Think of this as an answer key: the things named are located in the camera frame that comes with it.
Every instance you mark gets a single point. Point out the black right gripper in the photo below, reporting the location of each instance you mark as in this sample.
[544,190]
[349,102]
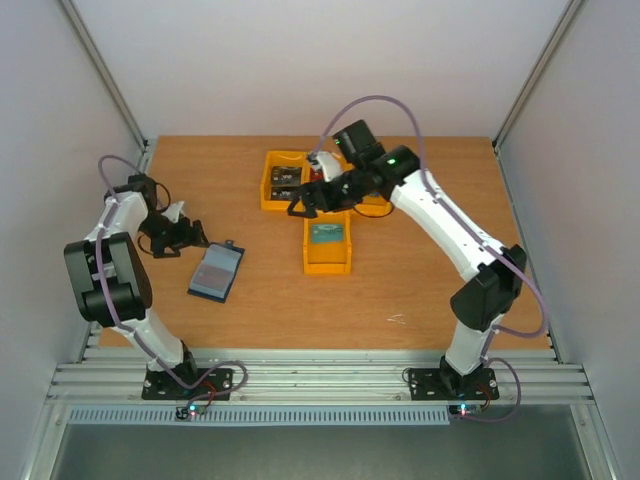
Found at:
[318,195]

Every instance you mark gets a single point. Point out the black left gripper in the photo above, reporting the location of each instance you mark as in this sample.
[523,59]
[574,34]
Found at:
[184,239]

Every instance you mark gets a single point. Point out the black VIP credit card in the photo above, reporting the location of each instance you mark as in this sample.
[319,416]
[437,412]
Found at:
[284,194]

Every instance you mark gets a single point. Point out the blue card holder wallet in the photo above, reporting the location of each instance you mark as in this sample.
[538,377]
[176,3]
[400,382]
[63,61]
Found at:
[217,271]

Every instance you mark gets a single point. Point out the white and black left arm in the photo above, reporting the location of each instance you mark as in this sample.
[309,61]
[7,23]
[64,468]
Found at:
[109,281]

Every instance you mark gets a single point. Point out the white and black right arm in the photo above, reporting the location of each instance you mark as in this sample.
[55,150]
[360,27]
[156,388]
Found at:
[490,271]

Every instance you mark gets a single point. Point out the red credit card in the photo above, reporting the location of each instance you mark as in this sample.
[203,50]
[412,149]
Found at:
[316,176]

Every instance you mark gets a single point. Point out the teal credit card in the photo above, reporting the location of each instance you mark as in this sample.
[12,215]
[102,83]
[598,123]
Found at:
[324,233]

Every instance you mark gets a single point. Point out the black credit card in bin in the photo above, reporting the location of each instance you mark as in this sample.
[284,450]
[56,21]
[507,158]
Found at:
[286,175]

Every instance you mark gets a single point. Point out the orange bin back middle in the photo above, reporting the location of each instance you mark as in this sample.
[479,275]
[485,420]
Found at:
[312,175]

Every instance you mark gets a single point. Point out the orange bin back left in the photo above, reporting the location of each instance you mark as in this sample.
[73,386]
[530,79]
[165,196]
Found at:
[280,158]

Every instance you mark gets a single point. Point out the orange bin front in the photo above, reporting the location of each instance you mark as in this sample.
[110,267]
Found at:
[331,258]

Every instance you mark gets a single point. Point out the left controller board with LEDs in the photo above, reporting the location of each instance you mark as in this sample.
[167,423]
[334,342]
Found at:
[191,411]

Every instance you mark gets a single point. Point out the controller board with leds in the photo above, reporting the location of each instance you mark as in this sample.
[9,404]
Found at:
[191,411]
[465,410]

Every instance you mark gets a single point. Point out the right controller board with LEDs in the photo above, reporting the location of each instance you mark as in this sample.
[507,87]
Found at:
[465,410]

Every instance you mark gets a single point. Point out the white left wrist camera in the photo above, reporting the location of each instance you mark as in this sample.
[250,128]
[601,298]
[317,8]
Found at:
[175,212]

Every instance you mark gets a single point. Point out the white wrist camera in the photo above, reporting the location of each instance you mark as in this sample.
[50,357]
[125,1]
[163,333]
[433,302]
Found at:
[326,165]
[175,212]

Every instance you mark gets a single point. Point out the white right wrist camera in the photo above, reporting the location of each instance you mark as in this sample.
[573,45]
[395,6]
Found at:
[326,165]

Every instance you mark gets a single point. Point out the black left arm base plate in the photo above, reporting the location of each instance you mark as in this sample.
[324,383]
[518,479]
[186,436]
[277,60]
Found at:
[161,386]

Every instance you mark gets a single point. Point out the aluminium rail frame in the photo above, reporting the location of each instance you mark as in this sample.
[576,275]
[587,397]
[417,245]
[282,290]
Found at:
[109,375]

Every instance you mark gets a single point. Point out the grey slotted cable duct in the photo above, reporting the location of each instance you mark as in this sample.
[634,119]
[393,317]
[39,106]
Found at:
[261,416]

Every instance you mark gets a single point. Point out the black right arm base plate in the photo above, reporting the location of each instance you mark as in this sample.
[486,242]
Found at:
[426,384]

